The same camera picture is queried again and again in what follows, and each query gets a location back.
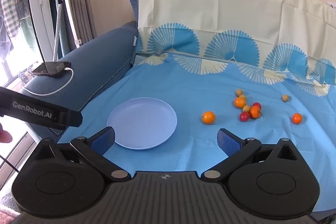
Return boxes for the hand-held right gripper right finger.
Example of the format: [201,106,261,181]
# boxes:
[201,128,300,182]

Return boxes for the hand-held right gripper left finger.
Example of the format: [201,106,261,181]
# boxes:
[34,126,131,182]

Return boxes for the orange mandarin with twig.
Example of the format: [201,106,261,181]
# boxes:
[249,106,264,120]

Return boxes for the light blue round plate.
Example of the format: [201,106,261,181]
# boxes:
[107,97,177,150]

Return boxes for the person's left hand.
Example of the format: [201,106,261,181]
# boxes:
[0,124,13,144]

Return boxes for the black smartphone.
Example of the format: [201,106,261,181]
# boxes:
[32,61,72,78]

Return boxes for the blue cream fan-print sheet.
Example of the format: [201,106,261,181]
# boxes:
[56,0,336,214]

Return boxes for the hanging clothes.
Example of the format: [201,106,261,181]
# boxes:
[0,0,34,62]

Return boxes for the white charging cable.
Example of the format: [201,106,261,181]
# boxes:
[21,67,74,96]

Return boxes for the white window frame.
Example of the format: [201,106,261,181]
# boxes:
[26,0,57,62]

